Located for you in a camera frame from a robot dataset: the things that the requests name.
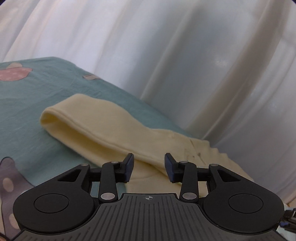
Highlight cream knit garment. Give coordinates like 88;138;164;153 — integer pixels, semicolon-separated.
40;94;247;193

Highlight teal patterned bed sheet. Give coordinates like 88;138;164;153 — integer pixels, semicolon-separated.
1;57;183;240

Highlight white sheer curtain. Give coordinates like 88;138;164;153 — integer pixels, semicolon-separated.
1;1;295;203

